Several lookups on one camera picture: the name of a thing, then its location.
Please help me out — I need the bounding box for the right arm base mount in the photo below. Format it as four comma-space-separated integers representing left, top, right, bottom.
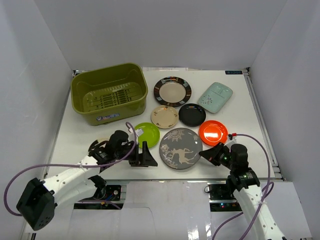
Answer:
204, 183, 242, 212

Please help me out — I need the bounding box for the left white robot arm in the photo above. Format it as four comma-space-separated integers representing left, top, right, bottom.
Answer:
16, 130, 158, 231

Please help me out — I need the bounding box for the cream plate with black mark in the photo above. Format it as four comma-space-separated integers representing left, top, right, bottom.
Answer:
88, 138, 109, 153

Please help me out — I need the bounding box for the light blue rectangular dish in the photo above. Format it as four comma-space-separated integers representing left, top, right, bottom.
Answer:
197, 82, 233, 114

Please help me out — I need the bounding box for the olive green plastic bin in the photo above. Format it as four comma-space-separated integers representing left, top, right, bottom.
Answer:
70, 63, 149, 126

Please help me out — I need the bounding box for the orange glossy plate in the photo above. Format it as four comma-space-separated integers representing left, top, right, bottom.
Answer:
198, 120, 228, 147

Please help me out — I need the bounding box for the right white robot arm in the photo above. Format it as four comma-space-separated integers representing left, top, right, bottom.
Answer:
199, 142, 286, 240

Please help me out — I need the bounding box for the dark-rimmed beige centre plate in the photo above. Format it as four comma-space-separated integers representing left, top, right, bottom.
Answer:
153, 76, 192, 108

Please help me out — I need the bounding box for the lime green plate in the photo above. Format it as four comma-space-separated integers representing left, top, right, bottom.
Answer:
134, 122, 160, 149

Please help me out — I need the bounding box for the grey deer pattern plate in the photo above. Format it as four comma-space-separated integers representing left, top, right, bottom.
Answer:
159, 127, 203, 170

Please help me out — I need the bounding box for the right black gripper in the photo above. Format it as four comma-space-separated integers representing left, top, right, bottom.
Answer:
199, 142, 236, 171

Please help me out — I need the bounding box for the black glossy plate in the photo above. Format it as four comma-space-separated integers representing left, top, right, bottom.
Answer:
178, 103, 207, 127

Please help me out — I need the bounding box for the small beige patterned plate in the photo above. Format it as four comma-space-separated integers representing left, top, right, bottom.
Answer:
151, 105, 179, 129

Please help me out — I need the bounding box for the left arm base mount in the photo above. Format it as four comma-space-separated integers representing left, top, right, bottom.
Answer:
73, 185, 124, 210

